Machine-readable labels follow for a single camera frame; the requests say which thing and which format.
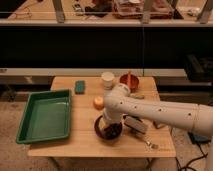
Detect dark purple grapes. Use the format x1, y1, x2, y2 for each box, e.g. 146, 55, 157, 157
100, 124, 122, 139

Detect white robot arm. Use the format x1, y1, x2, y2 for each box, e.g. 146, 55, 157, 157
104, 83, 213, 137

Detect purple bowl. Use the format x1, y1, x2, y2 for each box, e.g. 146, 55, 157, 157
94, 116, 122, 140

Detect red bowl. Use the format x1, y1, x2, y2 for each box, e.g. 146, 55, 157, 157
120, 72, 139, 92

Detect wooden table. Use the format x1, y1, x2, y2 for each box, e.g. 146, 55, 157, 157
28, 77, 176, 158

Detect orange round fruit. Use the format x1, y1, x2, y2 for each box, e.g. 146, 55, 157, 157
93, 96, 104, 110

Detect green sponge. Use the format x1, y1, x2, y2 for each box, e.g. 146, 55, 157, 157
75, 80, 85, 94

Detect white paper cup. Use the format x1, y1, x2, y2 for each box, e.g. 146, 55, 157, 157
101, 72, 115, 89

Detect green plastic tray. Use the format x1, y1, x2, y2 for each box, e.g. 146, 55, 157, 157
16, 89, 72, 144

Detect metal fork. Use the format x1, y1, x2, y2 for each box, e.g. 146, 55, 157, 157
131, 130, 160, 150

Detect teal pad on floor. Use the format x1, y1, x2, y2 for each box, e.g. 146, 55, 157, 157
189, 133, 210, 144

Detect black floor cable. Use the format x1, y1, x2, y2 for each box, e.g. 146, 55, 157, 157
171, 128, 213, 171

